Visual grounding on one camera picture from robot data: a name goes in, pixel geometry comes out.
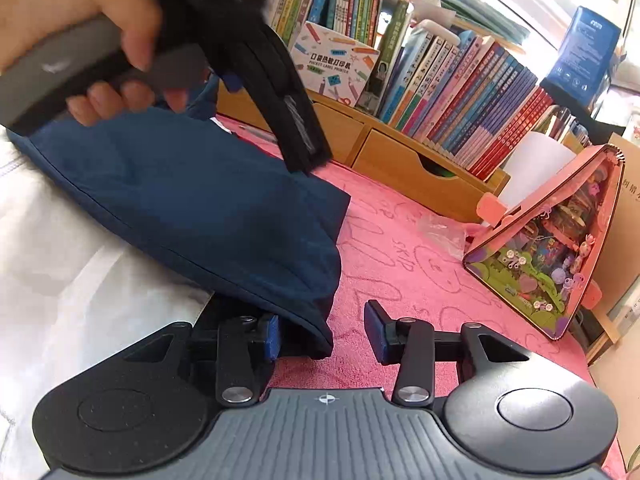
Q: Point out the white paper roll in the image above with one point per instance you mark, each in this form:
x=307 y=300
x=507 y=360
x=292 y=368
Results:
x=535 y=160

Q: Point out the row of yellow green books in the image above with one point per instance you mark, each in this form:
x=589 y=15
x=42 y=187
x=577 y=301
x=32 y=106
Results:
x=350 y=10

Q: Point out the stack of light blue folders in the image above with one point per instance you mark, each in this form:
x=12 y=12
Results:
x=475 y=15

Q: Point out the white pencil-print box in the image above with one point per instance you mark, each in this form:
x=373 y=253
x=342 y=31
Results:
x=330 y=65

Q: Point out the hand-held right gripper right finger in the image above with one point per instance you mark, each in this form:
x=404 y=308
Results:
x=375 y=330

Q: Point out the dark blue box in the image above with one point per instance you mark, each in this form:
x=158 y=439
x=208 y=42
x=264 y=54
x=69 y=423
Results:
x=585 y=50

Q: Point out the clear plastic wrapper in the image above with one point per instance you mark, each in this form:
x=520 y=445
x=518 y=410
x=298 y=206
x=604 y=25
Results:
x=442 y=235

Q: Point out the navy and white jacket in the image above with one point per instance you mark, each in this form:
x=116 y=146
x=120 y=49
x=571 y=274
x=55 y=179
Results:
x=175 y=200

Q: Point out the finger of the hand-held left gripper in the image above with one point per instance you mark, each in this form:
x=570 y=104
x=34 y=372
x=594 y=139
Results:
x=310 y=164
x=230 y=82

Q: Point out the person's left hand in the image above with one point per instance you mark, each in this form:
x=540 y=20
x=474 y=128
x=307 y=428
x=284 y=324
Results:
x=75 y=0

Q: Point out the wooden desk organizer with drawers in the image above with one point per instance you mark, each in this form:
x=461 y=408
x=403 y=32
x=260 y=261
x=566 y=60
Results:
x=395 y=160

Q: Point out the pink triangular toy box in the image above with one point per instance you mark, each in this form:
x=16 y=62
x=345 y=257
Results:
x=540 y=260

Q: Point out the pink rabbit-print mat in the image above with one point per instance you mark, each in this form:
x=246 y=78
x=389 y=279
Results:
x=400 y=240

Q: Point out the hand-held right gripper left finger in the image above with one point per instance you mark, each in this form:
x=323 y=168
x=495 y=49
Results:
x=272 y=337

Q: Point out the row of red blue books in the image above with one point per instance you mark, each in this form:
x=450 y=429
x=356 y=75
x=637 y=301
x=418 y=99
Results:
x=475 y=110

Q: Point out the small portrait photo card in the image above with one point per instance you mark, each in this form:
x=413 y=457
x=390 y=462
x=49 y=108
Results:
x=377 y=85

